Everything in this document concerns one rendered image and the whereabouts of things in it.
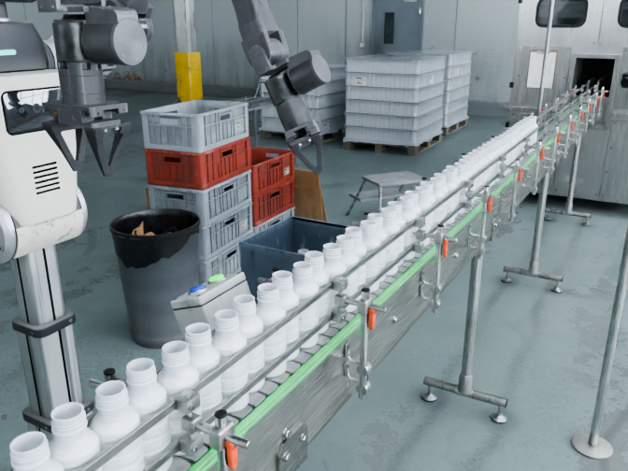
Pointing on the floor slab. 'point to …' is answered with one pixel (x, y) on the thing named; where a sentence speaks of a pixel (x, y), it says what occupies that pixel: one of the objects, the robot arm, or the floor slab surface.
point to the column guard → (188, 76)
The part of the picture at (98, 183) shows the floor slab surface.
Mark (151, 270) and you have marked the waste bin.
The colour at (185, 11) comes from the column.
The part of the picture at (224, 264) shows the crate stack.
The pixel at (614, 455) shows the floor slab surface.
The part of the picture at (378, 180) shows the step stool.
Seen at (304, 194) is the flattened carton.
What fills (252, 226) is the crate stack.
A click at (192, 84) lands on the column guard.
